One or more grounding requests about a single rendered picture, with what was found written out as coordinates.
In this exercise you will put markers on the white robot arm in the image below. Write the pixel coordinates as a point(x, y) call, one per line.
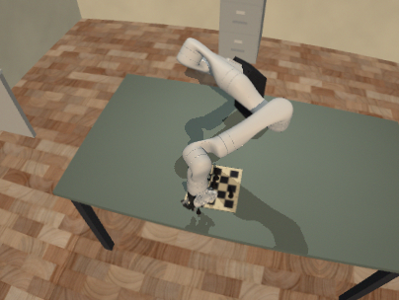
point(228, 75)

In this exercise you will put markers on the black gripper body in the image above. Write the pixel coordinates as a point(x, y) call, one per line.
point(191, 197)

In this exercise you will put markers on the chessboard with chess pieces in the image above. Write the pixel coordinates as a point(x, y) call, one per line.
point(229, 180)

